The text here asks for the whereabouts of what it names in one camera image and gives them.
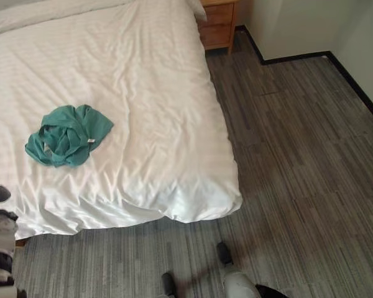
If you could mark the robot dark foot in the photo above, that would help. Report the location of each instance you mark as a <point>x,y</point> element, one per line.
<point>224,253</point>
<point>168,284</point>

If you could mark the white striped duvet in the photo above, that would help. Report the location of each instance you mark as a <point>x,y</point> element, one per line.
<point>136,93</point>

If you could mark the black baseboard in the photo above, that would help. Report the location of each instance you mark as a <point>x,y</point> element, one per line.
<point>354,80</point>

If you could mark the wooden nightstand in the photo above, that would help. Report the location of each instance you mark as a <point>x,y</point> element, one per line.
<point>217,28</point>

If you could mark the white pillow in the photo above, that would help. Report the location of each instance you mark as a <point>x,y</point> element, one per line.
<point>199,9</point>

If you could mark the robot right silver leg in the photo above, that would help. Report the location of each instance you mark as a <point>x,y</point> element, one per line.
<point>239,284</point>

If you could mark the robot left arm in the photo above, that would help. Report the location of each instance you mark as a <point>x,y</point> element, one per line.
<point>0,229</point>

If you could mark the robot left dark foot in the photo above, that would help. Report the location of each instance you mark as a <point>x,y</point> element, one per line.
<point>168,284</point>

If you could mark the wooden bed frame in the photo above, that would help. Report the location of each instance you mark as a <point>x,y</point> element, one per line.
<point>21,242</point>

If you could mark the robot right dark foot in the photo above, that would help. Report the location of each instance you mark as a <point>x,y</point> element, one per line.
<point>224,253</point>

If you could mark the green crumpled garment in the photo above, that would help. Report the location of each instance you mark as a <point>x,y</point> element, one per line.
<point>65,136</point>

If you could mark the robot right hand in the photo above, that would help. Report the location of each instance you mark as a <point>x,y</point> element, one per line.
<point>270,292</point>

